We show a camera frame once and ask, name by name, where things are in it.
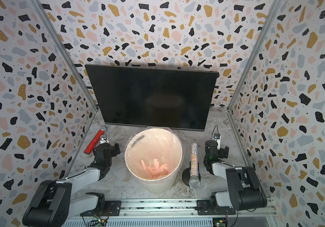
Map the cream waste bin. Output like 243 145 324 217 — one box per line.
125 127 183 195

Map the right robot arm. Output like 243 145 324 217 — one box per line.
197 140 267 215

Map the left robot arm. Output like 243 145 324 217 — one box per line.
22 143 121 227

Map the black flat monitor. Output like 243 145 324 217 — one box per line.
85 64 219 131

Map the discarded pink notes pile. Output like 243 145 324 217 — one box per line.
141 159 169 180

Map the black round microphone stand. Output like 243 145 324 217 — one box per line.
182 168 201 189

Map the silver glitter microphone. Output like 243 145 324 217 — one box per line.
189 143 200 189

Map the red glitter microphone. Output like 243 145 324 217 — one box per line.
84 130 105 155

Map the right green circuit board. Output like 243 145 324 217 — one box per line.
212 218 228 227

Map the green circuit board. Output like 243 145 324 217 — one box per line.
86 217 108 227
212 218 228 227

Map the left green circuit board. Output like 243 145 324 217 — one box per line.
86 217 108 227

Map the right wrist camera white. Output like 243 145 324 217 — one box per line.
211 125 221 150

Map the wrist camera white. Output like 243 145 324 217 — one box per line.
100 135 108 144
211 125 221 150

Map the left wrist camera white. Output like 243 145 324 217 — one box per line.
100 135 108 144

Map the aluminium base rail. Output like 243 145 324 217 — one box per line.
64 198 281 227

